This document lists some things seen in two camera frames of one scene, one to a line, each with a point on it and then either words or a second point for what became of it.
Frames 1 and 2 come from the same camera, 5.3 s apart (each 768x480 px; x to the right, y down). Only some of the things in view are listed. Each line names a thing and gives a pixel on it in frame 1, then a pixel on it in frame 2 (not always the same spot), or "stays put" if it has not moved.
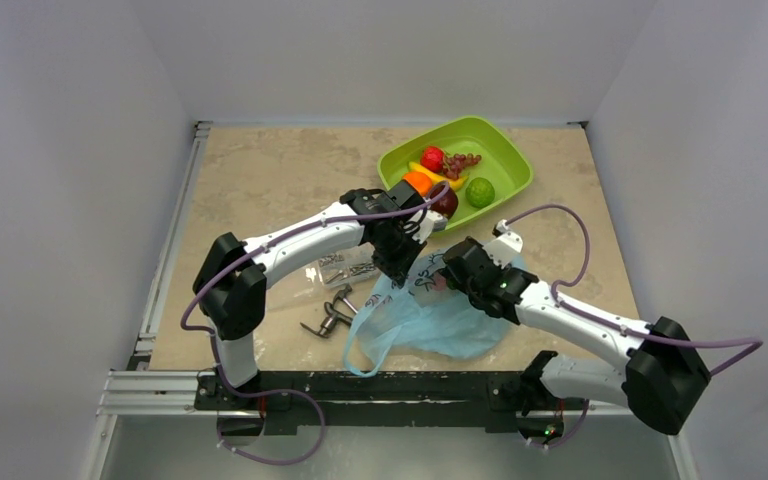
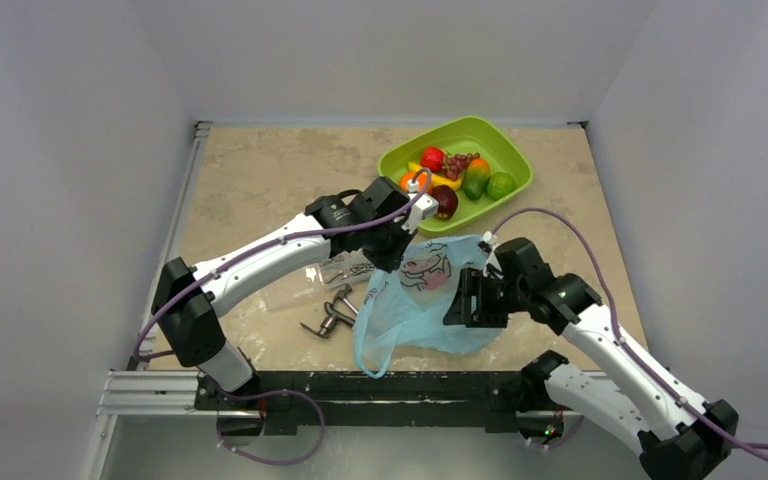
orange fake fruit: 420,181 stays put
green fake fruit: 480,192 to 499,184
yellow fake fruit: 453,183 stays put
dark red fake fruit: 453,164 stays put
